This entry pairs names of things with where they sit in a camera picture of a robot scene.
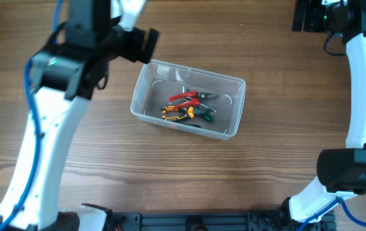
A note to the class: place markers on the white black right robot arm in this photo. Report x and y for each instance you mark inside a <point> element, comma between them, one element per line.
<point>341,173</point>

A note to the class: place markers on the green handled screwdriver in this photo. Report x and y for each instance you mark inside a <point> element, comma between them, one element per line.
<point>209,118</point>

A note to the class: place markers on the orange black pliers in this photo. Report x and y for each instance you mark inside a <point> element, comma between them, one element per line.
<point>183,114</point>

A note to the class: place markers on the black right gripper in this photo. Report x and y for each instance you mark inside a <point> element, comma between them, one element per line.
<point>314,8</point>

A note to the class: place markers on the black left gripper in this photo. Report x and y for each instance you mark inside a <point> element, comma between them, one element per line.
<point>134,51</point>

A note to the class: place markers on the silver socket wrench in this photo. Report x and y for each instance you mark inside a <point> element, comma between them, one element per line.
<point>185,89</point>

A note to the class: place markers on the red handled snips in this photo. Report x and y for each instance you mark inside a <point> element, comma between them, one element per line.
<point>192,99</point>

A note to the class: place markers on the clear plastic container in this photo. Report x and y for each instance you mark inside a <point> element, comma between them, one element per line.
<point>159,80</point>

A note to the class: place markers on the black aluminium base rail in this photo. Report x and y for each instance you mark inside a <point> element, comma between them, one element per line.
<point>232,221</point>

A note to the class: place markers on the black red precision screwdriver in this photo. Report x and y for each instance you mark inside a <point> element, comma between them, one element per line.
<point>194,125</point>

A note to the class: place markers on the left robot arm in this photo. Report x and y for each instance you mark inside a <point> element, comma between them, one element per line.
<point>59,81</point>

